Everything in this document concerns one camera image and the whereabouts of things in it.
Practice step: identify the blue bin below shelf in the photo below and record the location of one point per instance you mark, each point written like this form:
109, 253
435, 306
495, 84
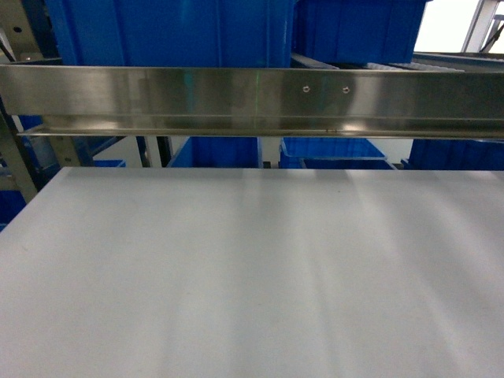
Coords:
331, 153
218, 152
442, 154

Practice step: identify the large blue crate upper right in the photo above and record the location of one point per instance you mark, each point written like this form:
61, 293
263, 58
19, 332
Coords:
357, 32

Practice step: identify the blue bin below shelf right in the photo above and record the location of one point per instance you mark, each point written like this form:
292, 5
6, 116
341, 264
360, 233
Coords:
442, 154

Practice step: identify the blue bin below shelf centre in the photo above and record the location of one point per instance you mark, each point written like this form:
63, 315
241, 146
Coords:
331, 153

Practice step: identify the stainless steel shelf rail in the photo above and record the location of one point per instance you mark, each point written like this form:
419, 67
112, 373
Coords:
437, 97

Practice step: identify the large blue crate upper left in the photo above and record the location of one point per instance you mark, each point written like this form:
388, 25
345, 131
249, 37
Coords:
230, 34

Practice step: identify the blue bin below shelf left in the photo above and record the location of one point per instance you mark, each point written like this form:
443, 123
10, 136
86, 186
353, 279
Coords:
218, 152

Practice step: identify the large blue crate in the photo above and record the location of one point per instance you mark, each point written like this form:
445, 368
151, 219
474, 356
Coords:
357, 32
230, 34

